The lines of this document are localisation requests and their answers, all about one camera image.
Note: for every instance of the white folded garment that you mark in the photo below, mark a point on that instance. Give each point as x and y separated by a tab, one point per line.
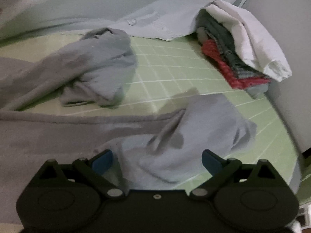
253	43

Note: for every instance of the green cutting mat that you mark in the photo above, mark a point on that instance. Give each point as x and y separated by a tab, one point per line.
168	74

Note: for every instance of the dark grey folded garment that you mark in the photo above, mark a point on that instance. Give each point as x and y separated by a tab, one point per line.
207	28

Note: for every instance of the red folded garment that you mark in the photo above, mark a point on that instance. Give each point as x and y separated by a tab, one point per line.
209	48

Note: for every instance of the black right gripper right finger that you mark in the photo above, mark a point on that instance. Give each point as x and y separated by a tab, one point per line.
221	171

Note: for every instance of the light blue button shirt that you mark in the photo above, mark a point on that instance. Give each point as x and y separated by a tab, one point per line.
163	19

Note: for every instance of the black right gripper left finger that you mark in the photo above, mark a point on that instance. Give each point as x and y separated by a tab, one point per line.
90	172

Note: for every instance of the grey hooded sweatshirt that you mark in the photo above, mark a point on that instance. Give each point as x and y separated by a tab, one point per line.
151	152

